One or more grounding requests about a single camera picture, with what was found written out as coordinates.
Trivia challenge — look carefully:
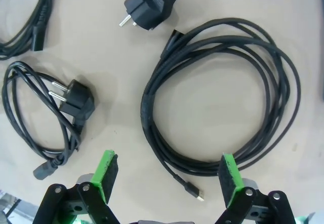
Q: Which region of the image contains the long black USB cable coil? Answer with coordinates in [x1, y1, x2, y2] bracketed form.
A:
[140, 18, 302, 202]

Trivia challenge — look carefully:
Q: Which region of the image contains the black coiled cable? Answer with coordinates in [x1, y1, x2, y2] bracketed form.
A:
[0, 0, 55, 59]

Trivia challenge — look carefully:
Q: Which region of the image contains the black power cable Schuko plug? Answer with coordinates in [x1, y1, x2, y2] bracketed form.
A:
[2, 61, 96, 180]

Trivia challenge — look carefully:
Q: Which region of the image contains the black power adapter plug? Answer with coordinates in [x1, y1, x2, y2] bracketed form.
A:
[118, 0, 177, 31]

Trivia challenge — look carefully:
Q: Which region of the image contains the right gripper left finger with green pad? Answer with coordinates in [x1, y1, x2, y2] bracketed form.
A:
[34, 150, 119, 224]

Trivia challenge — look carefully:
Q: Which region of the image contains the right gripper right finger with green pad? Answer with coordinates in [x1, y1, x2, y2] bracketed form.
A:
[215, 152, 297, 224]

